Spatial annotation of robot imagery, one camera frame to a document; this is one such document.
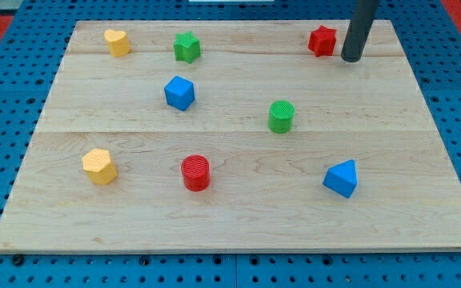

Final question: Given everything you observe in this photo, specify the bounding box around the green star block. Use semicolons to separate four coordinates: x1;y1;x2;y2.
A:
174;31;201;63

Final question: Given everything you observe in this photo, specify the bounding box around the red star block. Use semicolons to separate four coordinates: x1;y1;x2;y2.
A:
307;26;337;57

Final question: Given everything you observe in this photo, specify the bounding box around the light wooden board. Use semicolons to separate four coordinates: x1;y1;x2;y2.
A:
0;20;461;254

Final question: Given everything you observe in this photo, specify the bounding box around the red cylinder block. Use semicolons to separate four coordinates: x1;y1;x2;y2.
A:
181;154;210;192

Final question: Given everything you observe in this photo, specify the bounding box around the green cylinder block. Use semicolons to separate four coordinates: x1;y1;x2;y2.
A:
267;100;295;134

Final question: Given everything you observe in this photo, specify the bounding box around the blue cube block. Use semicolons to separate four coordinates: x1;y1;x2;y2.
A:
164;76;194;111

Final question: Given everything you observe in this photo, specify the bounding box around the blue triangle block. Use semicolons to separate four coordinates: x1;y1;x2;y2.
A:
323;159;358;198

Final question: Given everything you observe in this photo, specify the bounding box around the yellow hexagon block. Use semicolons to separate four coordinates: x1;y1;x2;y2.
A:
82;148;118;186

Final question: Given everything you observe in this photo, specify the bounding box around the yellow heart block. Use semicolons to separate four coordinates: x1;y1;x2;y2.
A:
103;30;130;58

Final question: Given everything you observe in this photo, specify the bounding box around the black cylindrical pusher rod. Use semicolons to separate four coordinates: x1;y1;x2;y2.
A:
341;0;380;62

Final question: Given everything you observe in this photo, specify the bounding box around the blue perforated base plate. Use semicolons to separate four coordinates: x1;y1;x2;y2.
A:
0;0;461;287

